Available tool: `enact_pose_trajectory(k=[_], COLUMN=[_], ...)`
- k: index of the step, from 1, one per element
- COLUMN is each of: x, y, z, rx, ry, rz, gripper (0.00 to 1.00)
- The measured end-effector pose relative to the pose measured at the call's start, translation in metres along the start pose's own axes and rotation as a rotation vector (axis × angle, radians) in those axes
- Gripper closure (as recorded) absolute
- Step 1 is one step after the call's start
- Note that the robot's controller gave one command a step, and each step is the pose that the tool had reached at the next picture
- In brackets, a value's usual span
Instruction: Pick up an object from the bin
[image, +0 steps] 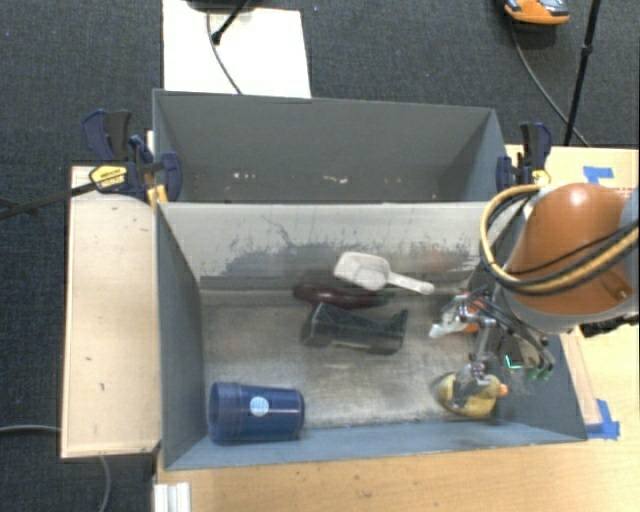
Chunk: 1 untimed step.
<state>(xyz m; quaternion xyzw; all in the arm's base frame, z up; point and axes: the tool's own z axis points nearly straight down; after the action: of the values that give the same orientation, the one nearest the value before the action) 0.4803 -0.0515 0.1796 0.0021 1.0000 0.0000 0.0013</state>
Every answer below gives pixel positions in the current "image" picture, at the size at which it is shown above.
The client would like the orange and white toy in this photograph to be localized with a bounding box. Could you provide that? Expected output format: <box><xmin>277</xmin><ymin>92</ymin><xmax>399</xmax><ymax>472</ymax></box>
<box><xmin>428</xmin><ymin>294</ymin><xmax>487</xmax><ymax>340</ymax></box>

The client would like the white plastic scoop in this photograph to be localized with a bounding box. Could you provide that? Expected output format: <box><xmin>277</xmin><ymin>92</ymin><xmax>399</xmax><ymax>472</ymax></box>
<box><xmin>333</xmin><ymin>252</ymin><xmax>436</xmax><ymax>297</ymax></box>

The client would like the blue plastic cup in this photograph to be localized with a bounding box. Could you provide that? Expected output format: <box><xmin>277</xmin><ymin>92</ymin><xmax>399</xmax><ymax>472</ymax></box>
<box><xmin>207</xmin><ymin>381</ymin><xmax>306</xmax><ymax>445</ymax></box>

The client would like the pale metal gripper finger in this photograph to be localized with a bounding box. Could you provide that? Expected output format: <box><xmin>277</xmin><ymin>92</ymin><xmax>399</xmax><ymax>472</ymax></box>
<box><xmin>467</xmin><ymin>375</ymin><xmax>496</xmax><ymax>407</ymax></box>
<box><xmin>452</xmin><ymin>364</ymin><xmax>482</xmax><ymax>405</ymax></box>

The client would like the purple toy eggplant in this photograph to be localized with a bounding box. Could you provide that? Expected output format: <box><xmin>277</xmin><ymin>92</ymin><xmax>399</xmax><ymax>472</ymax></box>
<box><xmin>292</xmin><ymin>282</ymin><xmax>396</xmax><ymax>310</ymax></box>

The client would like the yellow rubber duck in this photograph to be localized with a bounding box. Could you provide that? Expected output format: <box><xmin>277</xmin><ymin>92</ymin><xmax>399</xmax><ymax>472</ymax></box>
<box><xmin>432</xmin><ymin>372</ymin><xmax>510</xmax><ymax>419</ymax></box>

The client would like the grey metal bin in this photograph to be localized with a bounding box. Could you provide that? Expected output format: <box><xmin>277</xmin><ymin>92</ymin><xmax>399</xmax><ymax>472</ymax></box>
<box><xmin>151</xmin><ymin>88</ymin><xmax>589</xmax><ymax>472</ymax></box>

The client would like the dark blue clear container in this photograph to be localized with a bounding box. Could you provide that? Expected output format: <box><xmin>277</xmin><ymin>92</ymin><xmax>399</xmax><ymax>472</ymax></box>
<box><xmin>299</xmin><ymin>301</ymin><xmax>411</xmax><ymax>357</ymax></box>

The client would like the pale wood board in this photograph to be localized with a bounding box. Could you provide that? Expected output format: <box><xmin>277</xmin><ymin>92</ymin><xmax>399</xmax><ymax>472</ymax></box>
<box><xmin>60</xmin><ymin>164</ymin><xmax>163</xmax><ymax>459</ymax></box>

